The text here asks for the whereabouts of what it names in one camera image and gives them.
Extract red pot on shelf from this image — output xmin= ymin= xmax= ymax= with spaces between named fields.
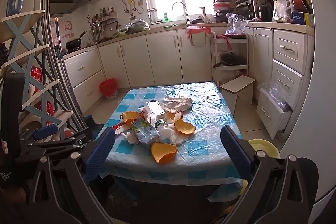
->
xmin=292 ymin=0 xmax=312 ymax=14

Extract broom handle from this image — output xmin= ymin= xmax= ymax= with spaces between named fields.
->
xmin=54 ymin=16 xmax=69 ymax=91

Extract range hood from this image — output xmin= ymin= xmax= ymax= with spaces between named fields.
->
xmin=49 ymin=0 xmax=91 ymax=16

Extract black wok on stove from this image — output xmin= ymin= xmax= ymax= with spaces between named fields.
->
xmin=66 ymin=31 xmax=86 ymax=53

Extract yellow trash bucket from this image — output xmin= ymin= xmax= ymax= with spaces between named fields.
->
xmin=248 ymin=139 xmax=280 ymax=159

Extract open white bottom drawer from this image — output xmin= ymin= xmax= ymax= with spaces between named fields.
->
xmin=256 ymin=88 xmax=291 ymax=139

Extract black frying pan on rack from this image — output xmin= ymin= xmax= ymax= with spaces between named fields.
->
xmin=213 ymin=52 xmax=247 ymax=68

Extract orange peel front piece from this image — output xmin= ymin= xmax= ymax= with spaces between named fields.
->
xmin=150 ymin=142 xmax=177 ymax=164

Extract white refrigerator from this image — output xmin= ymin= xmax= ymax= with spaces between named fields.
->
xmin=280 ymin=0 xmax=335 ymax=223

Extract white blue shelf rack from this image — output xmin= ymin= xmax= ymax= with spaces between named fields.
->
xmin=1 ymin=10 xmax=74 ymax=141

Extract white tissue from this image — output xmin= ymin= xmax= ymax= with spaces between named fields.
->
xmin=157 ymin=124 xmax=189 ymax=146

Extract white lower kitchen cabinets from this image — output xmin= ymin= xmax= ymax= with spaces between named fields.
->
xmin=64 ymin=23 xmax=314 ymax=138

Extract utensil rack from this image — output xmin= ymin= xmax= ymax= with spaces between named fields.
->
xmin=87 ymin=6 xmax=120 ymax=44

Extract orange peel piece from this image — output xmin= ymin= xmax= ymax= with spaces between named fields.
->
xmin=174 ymin=119 xmax=196 ymax=135
xmin=150 ymin=142 xmax=177 ymax=164
xmin=121 ymin=111 xmax=141 ymax=126

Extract clear plastic bottle green label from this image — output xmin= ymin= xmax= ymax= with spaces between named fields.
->
xmin=147 ymin=100 xmax=168 ymax=131

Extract red bag on cabinet hook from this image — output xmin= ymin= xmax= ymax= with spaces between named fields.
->
xmin=185 ymin=26 xmax=212 ymax=47

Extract clear plastic bag on rack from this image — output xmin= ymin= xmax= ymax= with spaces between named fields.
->
xmin=225 ymin=13 xmax=248 ymax=36

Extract white plastic bag on counter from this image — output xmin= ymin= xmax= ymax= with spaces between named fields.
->
xmin=272 ymin=0 xmax=291 ymax=23

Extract clear plastic bag in drawer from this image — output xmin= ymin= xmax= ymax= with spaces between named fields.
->
xmin=257 ymin=82 xmax=288 ymax=110

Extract red yellow snack wrapper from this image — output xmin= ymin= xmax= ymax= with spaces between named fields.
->
xmin=112 ymin=110 xmax=146 ymax=135

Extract white step stool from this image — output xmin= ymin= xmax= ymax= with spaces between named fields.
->
xmin=219 ymin=76 xmax=255 ymax=115

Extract chrome sink faucet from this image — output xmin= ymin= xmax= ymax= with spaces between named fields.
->
xmin=172 ymin=1 xmax=191 ymax=25

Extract red waste basket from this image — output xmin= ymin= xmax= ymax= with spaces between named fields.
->
xmin=99 ymin=79 xmax=118 ymax=100

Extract white tiered rack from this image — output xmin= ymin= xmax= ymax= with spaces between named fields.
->
xmin=211 ymin=31 xmax=249 ymax=86

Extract printed white plastic bag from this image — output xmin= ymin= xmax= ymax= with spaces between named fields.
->
xmin=161 ymin=97 xmax=193 ymax=113

